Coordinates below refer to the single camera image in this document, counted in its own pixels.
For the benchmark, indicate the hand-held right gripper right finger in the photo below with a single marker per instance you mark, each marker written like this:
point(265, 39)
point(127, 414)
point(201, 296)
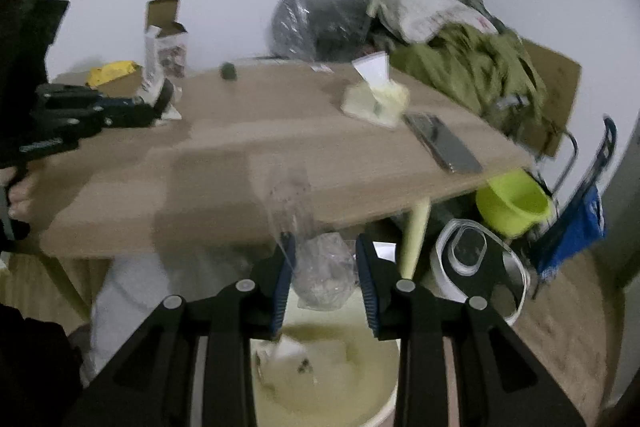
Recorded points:
point(367, 287)

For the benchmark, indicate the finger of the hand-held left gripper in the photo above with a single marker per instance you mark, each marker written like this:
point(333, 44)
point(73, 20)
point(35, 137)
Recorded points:
point(127, 121)
point(125, 106)

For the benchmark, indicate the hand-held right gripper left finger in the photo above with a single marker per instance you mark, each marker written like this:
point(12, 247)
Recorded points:
point(282, 287)

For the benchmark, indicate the clear plastic bag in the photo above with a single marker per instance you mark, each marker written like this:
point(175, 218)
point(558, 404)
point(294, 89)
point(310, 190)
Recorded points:
point(325, 267)

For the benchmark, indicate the printed carton box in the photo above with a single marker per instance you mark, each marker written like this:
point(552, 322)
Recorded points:
point(170, 52)

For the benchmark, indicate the cream plastic bucket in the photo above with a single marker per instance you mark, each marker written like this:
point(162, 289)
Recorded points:
point(370, 377)

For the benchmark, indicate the person's left hand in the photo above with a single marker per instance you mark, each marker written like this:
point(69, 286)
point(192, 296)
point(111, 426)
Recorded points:
point(20, 199)

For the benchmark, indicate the crumpled white paper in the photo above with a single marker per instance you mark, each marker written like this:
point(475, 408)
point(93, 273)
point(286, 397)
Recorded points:
point(287, 354)

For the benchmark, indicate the cream table leg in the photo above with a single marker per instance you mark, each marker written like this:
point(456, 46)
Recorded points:
point(415, 237)
point(65, 284)

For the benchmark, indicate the white foot bath appliance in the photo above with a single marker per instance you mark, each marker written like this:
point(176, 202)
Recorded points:
point(445, 277)

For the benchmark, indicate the small dark green object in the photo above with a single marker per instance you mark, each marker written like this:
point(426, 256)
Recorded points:
point(229, 71)

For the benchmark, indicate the lime green plastic basin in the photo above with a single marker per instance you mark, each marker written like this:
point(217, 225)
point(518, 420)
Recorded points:
point(505, 207)

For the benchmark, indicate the smartphone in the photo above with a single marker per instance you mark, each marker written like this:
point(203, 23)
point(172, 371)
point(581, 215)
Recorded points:
point(445, 144)

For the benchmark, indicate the cream tissue pack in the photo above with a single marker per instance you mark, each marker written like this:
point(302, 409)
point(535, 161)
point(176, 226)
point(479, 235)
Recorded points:
point(375, 102)

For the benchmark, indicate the small white paper label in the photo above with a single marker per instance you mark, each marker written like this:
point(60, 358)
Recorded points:
point(321, 68)

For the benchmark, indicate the blue shopping trolley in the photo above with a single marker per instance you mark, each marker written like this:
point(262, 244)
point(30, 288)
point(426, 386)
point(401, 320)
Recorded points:
point(575, 227)

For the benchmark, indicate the olive green cloth pile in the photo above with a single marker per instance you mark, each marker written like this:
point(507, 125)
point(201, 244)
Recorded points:
point(465, 67)

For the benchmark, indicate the person's dark clothing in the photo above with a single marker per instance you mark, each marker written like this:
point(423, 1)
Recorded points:
point(35, 367)

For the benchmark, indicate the brown cardboard sheet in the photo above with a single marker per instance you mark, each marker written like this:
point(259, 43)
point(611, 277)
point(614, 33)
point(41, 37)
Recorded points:
point(557, 87)

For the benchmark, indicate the white printed plastic bag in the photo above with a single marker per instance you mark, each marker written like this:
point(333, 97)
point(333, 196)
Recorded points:
point(425, 14)

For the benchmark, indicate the black metal chair frame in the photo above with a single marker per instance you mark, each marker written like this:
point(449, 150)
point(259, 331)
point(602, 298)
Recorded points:
point(574, 152)

